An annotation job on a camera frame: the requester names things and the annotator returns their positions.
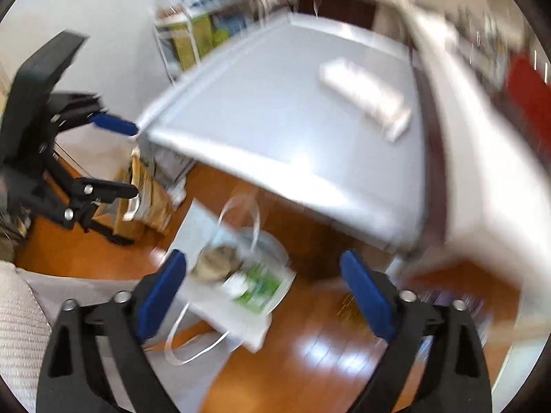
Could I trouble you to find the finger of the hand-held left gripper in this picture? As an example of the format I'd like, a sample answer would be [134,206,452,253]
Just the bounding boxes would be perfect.
[52,92,138,136]
[64,178,138,232]

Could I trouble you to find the green packet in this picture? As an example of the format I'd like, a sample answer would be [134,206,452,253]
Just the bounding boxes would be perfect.
[235,264,285,315]

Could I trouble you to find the grey trousers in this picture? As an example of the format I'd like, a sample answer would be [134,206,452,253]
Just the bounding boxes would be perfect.
[17,269,242,413]

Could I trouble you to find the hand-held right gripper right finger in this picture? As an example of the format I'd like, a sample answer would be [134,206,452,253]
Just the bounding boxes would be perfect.
[340,250,493,413]

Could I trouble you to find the brown cardboard box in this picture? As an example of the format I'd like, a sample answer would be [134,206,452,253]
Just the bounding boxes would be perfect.
[92,155,173,242]

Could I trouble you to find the white red medicine box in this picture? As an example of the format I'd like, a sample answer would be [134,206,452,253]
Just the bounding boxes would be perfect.
[319,57,413,142]

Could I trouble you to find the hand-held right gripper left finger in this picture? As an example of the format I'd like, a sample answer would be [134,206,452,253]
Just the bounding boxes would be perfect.
[35,250,188,413]

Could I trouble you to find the white paper bag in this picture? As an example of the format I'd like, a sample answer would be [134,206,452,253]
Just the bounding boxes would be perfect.
[164,195,298,366]

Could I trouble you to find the red pot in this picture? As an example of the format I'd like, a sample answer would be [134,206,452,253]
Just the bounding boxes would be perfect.
[506,56,551,147]

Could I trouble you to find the white knit sweater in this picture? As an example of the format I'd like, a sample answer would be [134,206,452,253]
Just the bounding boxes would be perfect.
[0,260,52,409]

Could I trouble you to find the white wire rack cart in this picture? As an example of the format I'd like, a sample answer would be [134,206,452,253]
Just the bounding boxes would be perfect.
[150,0,268,84]

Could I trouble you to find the white kitchen counter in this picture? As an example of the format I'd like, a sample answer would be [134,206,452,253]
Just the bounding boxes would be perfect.
[400,9,551,293]

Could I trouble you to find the yellow-green box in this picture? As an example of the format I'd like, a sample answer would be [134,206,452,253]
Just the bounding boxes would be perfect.
[172,15,214,72]

